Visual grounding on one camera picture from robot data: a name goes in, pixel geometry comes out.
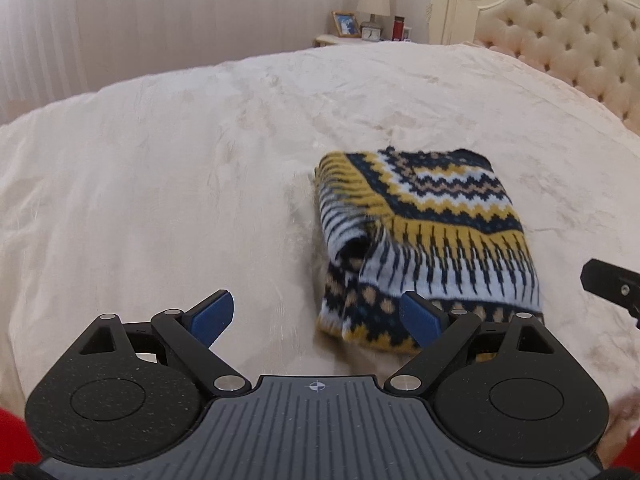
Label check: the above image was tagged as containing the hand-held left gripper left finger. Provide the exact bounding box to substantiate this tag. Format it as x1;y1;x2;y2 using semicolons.
75;289;252;397

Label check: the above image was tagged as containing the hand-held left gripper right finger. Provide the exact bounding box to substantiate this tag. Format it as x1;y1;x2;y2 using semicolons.
382;291;558;395

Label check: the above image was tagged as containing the white table lamp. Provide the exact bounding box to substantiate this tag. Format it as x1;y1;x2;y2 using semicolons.
356;0;392;31

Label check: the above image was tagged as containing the white plush bed blanket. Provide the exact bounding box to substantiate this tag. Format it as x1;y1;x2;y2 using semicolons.
0;40;640;411

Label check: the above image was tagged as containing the wooden photo frame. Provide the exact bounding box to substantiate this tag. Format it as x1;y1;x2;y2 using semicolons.
331;11;362;39

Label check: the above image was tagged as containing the cream nightstand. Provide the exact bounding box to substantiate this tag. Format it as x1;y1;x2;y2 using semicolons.
313;34;416;48

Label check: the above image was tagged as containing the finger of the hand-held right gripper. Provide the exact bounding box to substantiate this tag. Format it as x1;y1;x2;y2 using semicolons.
580;259;640;331

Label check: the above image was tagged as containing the cream tufted headboard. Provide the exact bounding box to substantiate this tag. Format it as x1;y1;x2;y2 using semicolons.
429;0;640;136

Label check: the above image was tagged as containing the navy yellow patterned knit sweater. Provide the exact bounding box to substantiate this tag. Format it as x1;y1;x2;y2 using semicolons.
313;146;546;363

